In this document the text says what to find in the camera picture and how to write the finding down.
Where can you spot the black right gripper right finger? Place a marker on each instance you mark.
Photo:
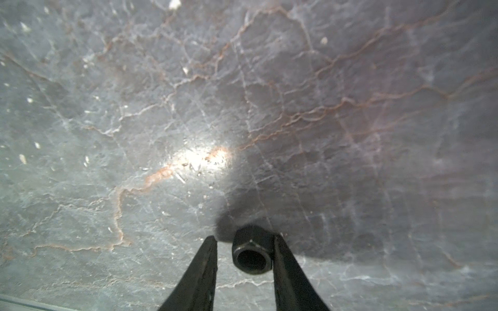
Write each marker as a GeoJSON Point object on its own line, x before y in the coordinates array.
{"type": "Point", "coordinates": [293, 291]}

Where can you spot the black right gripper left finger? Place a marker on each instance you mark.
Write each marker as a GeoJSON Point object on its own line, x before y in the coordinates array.
{"type": "Point", "coordinates": [196, 289]}

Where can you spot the black hex nut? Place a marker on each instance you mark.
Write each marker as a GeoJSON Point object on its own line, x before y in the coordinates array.
{"type": "Point", "coordinates": [253, 250]}

